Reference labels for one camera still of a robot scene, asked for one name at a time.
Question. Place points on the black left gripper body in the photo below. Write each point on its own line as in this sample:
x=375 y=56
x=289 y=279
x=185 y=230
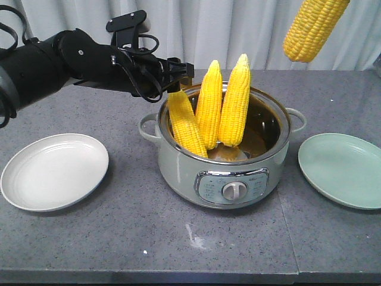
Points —
x=139 y=75

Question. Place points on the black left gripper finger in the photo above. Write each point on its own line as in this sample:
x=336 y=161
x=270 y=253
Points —
x=177 y=74

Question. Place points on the yellow corn cob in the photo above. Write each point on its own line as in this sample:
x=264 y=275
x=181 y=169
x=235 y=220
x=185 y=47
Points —
x=183 y=122
x=235 y=104
x=209 y=105
x=311 y=28

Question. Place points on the beige round plate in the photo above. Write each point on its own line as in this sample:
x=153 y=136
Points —
x=54 y=172

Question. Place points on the light green round plate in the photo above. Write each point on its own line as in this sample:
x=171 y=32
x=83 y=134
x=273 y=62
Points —
x=343 y=168

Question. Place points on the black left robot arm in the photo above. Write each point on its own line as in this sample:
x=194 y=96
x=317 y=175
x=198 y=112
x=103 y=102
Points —
x=38 y=69

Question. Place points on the grey pleated curtain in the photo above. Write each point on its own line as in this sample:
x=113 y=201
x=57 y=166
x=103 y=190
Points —
x=201 y=31

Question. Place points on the pale green electric cooking pot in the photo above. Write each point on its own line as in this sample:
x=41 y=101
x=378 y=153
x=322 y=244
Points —
x=230 y=178

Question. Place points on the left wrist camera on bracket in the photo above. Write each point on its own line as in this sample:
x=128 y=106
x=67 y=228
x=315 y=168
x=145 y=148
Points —
x=128 y=26

